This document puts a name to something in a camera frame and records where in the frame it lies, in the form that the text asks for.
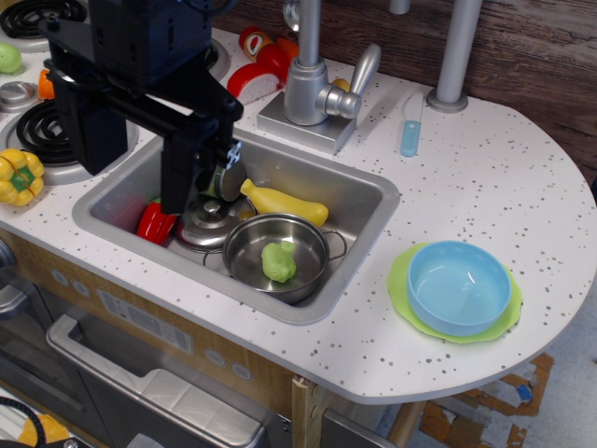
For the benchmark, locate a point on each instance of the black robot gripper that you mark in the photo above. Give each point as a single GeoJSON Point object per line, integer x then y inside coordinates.
{"type": "Point", "coordinates": [141, 48]}

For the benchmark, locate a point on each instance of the green toy broccoli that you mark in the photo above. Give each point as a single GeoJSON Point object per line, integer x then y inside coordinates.
{"type": "Point", "coordinates": [277, 261]}

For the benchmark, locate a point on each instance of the red toy pepper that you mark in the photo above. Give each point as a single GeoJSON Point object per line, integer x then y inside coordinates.
{"type": "Point", "coordinates": [154, 225]}

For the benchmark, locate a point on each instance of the green labelled toy can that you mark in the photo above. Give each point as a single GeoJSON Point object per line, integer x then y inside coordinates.
{"type": "Point", "coordinates": [226, 183]}

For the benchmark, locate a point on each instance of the steel pot lid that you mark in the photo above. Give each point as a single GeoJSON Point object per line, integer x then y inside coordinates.
{"type": "Point", "coordinates": [208, 221]}

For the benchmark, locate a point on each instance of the black front stove burner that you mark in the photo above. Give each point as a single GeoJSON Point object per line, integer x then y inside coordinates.
{"type": "Point", "coordinates": [39, 131]}

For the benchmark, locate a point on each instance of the black rear right burner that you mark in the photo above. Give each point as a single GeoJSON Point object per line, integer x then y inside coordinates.
{"type": "Point", "coordinates": [218, 60]}

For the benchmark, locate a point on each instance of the orange toy carrot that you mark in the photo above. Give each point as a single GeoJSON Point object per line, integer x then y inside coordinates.
{"type": "Point", "coordinates": [45, 86]}

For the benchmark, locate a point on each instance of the red white toy slice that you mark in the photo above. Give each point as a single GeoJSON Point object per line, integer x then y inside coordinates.
{"type": "Point", "coordinates": [252, 82]}

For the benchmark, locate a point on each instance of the yellow toy bell pepper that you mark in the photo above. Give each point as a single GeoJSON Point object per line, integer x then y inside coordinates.
{"type": "Point", "coordinates": [21, 176]}

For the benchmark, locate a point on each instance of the yellow toy squash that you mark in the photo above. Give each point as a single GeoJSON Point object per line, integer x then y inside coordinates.
{"type": "Point", "coordinates": [267, 201]}

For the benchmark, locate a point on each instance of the silver stove knob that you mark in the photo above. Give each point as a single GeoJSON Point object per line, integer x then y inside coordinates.
{"type": "Point", "coordinates": [17, 96]}

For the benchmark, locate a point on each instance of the silver metal sink basin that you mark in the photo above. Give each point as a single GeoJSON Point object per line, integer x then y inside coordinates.
{"type": "Point", "coordinates": [360, 205]}

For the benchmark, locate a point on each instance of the light green toy apple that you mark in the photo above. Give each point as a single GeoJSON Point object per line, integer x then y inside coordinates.
{"type": "Point", "coordinates": [10, 58]}

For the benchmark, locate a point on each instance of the silver toy faucet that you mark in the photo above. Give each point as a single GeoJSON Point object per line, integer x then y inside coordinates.
{"type": "Point", "coordinates": [312, 111]}

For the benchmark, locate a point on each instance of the black rear left burner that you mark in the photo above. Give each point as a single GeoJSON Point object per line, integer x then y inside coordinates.
{"type": "Point", "coordinates": [19, 22]}

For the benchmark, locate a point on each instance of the green plastic plate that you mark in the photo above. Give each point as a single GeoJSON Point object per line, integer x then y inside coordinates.
{"type": "Point", "coordinates": [397, 283]}

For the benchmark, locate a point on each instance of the grey support pole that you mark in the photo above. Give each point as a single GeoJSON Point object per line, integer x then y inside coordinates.
{"type": "Point", "coordinates": [448, 96]}

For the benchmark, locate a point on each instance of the blue plastic bowl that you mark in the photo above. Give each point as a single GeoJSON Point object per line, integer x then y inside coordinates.
{"type": "Point", "coordinates": [456, 288]}

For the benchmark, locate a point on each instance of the steel pan with handles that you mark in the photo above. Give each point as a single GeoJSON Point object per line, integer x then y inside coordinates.
{"type": "Point", "coordinates": [315, 249]}

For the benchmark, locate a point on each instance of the silver oven door handle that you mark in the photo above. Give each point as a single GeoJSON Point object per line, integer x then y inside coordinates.
{"type": "Point", "coordinates": [156, 409]}

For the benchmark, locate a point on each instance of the blue handled toy knife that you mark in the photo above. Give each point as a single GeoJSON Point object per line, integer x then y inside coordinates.
{"type": "Point", "coordinates": [413, 110]}

